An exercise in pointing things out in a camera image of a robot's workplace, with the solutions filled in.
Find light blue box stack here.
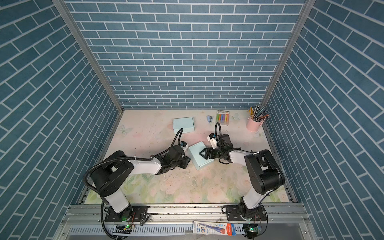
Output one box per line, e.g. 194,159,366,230
188,142,214,171

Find light blue paper box sheet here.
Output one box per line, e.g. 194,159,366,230
173,117,195,134

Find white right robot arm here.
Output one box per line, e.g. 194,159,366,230
199,134,285,210

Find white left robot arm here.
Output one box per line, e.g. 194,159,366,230
83,145,191,214

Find pack of coloured highlighters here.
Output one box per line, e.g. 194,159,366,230
216,110,230,126

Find pink metal pencil bucket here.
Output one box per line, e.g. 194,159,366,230
246,117,264,133

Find white red blue package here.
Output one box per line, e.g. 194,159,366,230
193,221,245,236

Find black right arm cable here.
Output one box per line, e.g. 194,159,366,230
214,122,286,196

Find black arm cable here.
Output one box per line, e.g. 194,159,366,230
82,128,184,240
214,122,286,196

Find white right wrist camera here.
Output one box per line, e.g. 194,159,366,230
207,134,218,149

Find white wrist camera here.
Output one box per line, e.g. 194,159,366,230
179,141,189,152
207,134,218,149

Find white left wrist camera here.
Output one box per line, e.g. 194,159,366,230
179,141,189,152

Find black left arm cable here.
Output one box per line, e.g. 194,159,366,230
82,128,184,240

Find metal base rail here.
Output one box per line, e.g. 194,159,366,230
65,203,310,224

